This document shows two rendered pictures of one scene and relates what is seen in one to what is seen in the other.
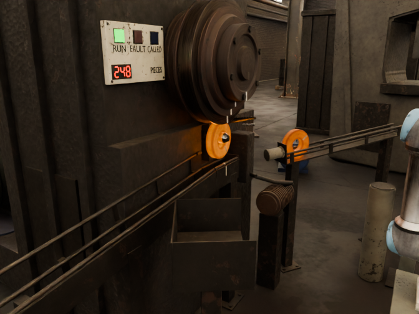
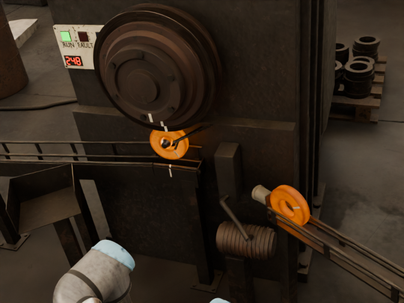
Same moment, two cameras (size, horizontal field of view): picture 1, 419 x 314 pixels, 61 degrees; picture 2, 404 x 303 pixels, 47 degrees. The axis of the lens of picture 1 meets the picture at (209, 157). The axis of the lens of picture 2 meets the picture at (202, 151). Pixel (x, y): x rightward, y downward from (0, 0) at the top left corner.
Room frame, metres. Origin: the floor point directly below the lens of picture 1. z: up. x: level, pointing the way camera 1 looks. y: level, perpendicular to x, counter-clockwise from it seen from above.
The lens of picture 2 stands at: (1.32, -1.59, 1.83)
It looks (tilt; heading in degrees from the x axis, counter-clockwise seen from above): 35 degrees down; 82
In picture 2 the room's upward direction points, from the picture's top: 8 degrees counter-clockwise
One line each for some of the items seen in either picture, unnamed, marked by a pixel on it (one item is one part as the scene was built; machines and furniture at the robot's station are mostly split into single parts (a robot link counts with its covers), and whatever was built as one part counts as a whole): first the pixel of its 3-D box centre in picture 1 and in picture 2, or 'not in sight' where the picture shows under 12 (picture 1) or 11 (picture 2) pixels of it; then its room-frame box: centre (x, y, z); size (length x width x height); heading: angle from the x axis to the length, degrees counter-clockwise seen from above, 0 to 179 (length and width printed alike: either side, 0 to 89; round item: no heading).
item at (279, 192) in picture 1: (273, 233); (249, 274); (1.62, -0.33, 0.27); 0.22 x 0.13 x 0.53; 148
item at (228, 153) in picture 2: (240, 156); (229, 172); (1.62, -0.15, 0.68); 0.11 x 0.08 x 0.24; 58
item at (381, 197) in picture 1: (376, 232); not in sight; (1.65, -0.86, 0.26); 0.12 x 0.12 x 0.52
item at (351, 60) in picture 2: not in sight; (302, 64); (2.62, 1.52, 0.22); 1.20 x 0.81 x 0.44; 146
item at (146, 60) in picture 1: (136, 53); (88, 47); (1.18, 0.23, 1.15); 0.26 x 0.02 x 0.18; 148
